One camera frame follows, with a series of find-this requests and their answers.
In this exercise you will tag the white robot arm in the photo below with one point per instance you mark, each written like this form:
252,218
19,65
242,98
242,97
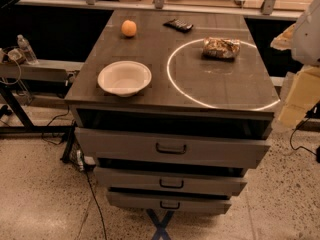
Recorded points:
303,40

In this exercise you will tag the grey drawer cabinet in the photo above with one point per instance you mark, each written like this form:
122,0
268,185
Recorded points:
190,94

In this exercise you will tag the white paper bowl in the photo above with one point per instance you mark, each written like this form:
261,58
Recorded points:
124,78

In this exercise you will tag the top grey drawer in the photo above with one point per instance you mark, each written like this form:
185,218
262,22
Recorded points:
173,149

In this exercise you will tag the grey drawer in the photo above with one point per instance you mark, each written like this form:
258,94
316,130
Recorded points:
169,182
165,202
173,149

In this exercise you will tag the middle grey drawer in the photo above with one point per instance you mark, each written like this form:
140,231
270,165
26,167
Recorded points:
169,182

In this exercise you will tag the crumpled foil snack bag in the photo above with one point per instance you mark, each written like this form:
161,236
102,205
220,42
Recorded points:
221,48

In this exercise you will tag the black remote control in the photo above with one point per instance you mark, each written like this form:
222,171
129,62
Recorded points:
179,25

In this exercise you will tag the orange round fruit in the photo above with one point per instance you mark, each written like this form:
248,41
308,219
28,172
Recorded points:
129,28

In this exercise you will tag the bottom grey drawer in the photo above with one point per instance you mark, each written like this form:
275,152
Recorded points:
165,202

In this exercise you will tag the grey side workbench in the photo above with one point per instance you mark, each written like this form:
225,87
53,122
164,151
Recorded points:
45,70

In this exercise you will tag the blue tape cross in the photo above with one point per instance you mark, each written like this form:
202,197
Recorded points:
160,224

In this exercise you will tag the clear plastic water bottle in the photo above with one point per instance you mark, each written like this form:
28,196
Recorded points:
27,50

